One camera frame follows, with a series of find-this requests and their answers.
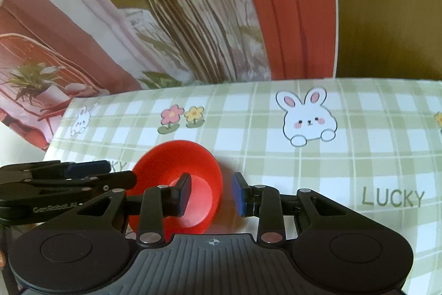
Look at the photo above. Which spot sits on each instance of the red bowl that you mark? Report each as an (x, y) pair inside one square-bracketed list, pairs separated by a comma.
[(203, 184)]

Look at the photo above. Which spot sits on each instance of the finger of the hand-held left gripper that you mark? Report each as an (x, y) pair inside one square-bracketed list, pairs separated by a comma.
[(86, 166), (103, 181)]

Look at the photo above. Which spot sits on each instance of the printed plant backdrop cloth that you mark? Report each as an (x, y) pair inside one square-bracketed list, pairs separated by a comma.
[(207, 4)]

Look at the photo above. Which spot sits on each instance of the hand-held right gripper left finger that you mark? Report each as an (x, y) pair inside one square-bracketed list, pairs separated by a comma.
[(185, 194)]

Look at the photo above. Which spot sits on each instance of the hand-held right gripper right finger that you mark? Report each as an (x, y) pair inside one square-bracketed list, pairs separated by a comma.
[(239, 194)]

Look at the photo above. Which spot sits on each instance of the checked rabbit print tablecloth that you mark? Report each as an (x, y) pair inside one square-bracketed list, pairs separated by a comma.
[(345, 160)]

